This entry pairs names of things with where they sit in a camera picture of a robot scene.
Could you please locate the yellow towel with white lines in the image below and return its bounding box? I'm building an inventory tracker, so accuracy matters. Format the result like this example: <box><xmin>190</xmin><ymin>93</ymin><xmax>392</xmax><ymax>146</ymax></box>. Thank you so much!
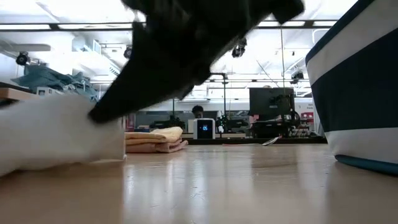
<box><xmin>124</xmin><ymin>126</ymin><xmax>184</xmax><ymax>146</ymax></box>

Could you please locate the wooden workbench with grey frame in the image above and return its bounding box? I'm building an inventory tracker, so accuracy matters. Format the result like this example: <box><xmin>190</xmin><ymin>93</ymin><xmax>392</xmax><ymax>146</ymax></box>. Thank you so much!
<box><xmin>0</xmin><ymin>86</ymin><xmax>40</xmax><ymax>102</ymax></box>

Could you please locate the person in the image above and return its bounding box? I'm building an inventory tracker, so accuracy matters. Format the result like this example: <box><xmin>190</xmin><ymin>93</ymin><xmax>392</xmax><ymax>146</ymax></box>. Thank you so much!
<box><xmin>191</xmin><ymin>105</ymin><xmax>205</xmax><ymax>119</ymax></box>

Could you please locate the black monitor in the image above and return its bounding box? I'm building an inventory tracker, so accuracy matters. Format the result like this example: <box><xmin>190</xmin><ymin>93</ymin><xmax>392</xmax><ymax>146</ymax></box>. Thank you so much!
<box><xmin>248</xmin><ymin>87</ymin><xmax>295</xmax><ymax>121</ymax></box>

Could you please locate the teal cloth pile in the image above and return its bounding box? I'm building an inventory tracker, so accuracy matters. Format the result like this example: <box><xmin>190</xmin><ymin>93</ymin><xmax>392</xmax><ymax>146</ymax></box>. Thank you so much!
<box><xmin>11</xmin><ymin>64</ymin><xmax>100</xmax><ymax>102</ymax></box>

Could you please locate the white device with blue display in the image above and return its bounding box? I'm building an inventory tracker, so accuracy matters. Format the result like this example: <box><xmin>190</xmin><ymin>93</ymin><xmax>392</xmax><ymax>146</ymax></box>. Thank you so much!
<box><xmin>192</xmin><ymin>118</ymin><xmax>216</xmax><ymax>140</ymax></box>

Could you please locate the metal spoon with orange handle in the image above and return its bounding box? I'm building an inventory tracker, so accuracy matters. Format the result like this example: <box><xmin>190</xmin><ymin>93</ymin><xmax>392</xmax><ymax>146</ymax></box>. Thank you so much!
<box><xmin>222</xmin><ymin>136</ymin><xmax>282</xmax><ymax>147</ymax></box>

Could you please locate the black hanging camera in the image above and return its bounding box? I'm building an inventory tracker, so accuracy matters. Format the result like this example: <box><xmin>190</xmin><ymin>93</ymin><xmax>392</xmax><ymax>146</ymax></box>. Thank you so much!
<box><xmin>231</xmin><ymin>37</ymin><xmax>248</xmax><ymax>59</ymax></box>

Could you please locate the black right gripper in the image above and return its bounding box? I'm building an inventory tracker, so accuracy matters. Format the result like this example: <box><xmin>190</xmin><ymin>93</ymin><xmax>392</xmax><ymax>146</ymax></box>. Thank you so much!
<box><xmin>88</xmin><ymin>0</ymin><xmax>305</xmax><ymax>124</ymax></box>

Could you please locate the navy and white fabric basket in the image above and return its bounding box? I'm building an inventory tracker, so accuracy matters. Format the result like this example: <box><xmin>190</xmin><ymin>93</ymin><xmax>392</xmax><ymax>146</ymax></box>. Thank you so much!
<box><xmin>305</xmin><ymin>0</ymin><xmax>398</xmax><ymax>175</ymax></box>

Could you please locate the pink towel with white lines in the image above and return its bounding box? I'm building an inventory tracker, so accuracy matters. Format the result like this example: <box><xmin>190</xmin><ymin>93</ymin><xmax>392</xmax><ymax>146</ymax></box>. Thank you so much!
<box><xmin>125</xmin><ymin>138</ymin><xmax>189</xmax><ymax>154</ymax></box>

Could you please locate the small white box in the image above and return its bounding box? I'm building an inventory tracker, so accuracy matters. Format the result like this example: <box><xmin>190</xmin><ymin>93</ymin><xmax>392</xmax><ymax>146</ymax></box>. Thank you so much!
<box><xmin>36</xmin><ymin>86</ymin><xmax>65</xmax><ymax>96</ymax></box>

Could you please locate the black metal table frame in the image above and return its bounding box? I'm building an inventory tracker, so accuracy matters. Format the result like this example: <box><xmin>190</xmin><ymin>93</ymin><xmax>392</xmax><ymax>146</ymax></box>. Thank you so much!
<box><xmin>186</xmin><ymin>137</ymin><xmax>328</xmax><ymax>146</ymax></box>

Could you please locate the white waffle towel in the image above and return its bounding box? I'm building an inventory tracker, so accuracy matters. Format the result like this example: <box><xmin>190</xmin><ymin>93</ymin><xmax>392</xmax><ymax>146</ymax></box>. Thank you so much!
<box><xmin>0</xmin><ymin>94</ymin><xmax>127</xmax><ymax>178</ymax></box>

